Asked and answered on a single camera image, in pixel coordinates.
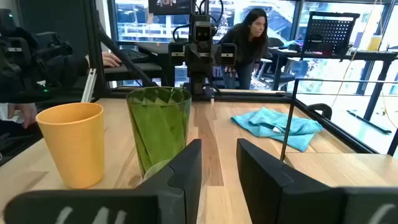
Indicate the yellow plastic cup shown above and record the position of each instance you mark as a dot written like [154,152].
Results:
[74,146]

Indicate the black frame clamp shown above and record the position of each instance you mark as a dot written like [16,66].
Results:
[320,108]

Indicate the dark desk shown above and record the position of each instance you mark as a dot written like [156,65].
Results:
[133,71]

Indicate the black office chair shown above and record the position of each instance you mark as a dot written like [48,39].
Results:
[276,74]

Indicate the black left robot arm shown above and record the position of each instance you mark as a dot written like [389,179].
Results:
[199,83]

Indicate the black long desk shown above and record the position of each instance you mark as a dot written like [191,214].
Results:
[367,56]

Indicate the blue cloth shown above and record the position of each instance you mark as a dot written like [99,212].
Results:
[273,124]

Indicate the yellow container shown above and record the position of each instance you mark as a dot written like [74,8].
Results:
[374,43]

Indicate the black robot arm green light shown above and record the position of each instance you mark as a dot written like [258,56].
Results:
[21,62]

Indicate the person's hand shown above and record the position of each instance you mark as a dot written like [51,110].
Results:
[23,113]
[110,59]

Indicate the black metal table frame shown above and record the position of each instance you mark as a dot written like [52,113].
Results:
[342,132]

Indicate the black pegboard stand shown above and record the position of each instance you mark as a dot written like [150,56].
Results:
[329,32]

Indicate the black monitor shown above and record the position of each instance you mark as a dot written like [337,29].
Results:
[169,7]

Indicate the white aluminium bar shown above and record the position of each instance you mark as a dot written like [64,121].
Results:
[88,85]

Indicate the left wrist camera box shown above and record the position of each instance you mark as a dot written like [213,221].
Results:
[202,32]

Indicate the person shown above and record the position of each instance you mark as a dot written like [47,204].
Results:
[245,46]

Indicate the black floor bar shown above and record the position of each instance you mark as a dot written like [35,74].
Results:
[370,122]

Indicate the green plastic cup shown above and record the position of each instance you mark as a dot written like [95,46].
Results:
[158,130]

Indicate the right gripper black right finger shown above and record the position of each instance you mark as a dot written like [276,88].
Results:
[273,193]

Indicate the black keyboard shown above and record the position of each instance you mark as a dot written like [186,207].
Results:
[135,55]

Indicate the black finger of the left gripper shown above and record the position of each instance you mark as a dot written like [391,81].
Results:
[228,55]
[177,55]

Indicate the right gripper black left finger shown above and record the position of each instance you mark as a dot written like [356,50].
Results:
[174,199]

